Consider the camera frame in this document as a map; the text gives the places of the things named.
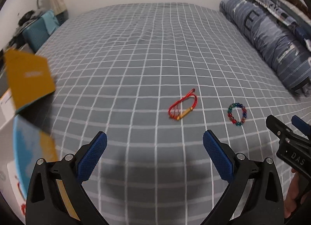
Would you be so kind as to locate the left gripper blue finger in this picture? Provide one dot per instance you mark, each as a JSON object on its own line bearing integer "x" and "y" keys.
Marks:
{"x": 301, "y": 125}

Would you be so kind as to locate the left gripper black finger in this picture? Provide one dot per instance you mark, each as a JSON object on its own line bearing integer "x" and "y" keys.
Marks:
{"x": 280, "y": 130}

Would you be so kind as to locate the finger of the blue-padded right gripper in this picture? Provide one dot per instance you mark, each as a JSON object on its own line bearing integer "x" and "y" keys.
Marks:
{"x": 253, "y": 194}

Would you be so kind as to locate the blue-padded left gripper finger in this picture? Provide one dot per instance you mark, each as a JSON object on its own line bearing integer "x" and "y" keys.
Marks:
{"x": 44, "y": 204}

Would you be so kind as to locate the person's right hand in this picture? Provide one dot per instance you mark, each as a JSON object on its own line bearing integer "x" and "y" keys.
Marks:
{"x": 293, "y": 191}

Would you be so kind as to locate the folded blue grey duvet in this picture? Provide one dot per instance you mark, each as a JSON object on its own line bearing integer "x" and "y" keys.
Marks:
{"x": 278, "y": 47}

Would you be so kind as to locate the grey patterned pillow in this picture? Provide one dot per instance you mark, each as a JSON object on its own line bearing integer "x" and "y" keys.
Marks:
{"x": 293, "y": 18}

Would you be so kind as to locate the blue yellow cardboard shoe box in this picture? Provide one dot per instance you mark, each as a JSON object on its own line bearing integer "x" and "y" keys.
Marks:
{"x": 23, "y": 142}

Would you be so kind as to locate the grey checked bed sheet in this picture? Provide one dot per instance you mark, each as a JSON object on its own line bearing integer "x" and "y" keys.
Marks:
{"x": 154, "y": 78}

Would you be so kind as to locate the clutter pile on suitcases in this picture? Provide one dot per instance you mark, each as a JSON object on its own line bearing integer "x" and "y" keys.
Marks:
{"x": 25, "y": 21}

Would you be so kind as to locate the teal suitcase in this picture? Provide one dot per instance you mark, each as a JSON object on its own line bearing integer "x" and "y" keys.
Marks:
{"x": 38, "y": 31}

